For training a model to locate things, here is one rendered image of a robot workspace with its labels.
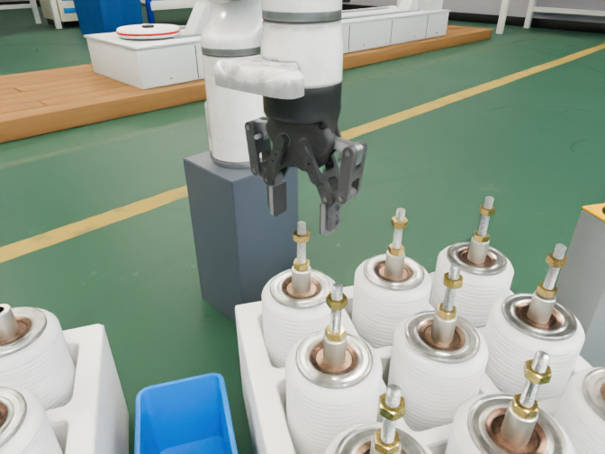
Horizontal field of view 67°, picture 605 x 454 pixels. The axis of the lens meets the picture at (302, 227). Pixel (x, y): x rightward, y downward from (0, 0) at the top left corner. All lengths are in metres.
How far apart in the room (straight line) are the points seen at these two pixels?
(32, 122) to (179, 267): 1.18
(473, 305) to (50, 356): 0.49
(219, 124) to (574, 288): 0.56
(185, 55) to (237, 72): 2.01
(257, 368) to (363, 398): 0.16
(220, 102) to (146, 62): 1.60
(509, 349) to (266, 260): 0.44
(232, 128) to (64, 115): 1.45
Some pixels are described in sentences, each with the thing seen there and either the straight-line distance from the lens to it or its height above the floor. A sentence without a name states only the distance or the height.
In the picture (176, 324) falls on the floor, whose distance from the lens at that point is 0.91.
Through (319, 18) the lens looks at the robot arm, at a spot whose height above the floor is 0.55.
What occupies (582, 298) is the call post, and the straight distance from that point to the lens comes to 0.73.
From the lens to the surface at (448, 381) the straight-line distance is 0.49.
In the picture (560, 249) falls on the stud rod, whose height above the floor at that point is 0.34.
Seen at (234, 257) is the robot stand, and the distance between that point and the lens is 0.78.
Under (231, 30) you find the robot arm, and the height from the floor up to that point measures 0.50.
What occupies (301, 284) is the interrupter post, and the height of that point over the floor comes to 0.27.
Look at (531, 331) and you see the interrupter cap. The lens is 0.55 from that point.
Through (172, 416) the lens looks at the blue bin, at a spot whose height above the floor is 0.06.
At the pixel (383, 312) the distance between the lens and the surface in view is 0.57.
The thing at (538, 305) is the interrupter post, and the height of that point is 0.27.
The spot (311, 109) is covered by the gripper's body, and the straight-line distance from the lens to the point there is 0.42.
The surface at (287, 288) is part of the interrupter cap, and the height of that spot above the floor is 0.25.
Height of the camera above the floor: 0.59
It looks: 30 degrees down
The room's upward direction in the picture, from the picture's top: straight up
